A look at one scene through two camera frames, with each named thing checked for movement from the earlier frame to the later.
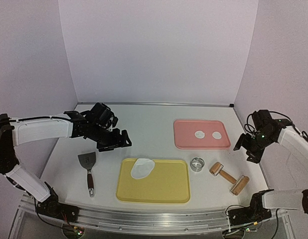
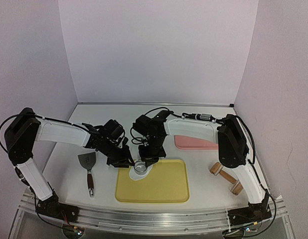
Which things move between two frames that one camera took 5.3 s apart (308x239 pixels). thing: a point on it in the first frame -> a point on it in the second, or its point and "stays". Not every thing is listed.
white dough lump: [142, 168] stays
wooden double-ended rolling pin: [216, 169] stays
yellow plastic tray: [168, 182] stays
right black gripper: [247, 148] -> [151, 155]
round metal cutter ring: [196, 164] -> [140, 168]
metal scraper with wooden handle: [88, 160] stays
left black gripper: [118, 140] -> [118, 161]
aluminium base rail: [177, 222] stays
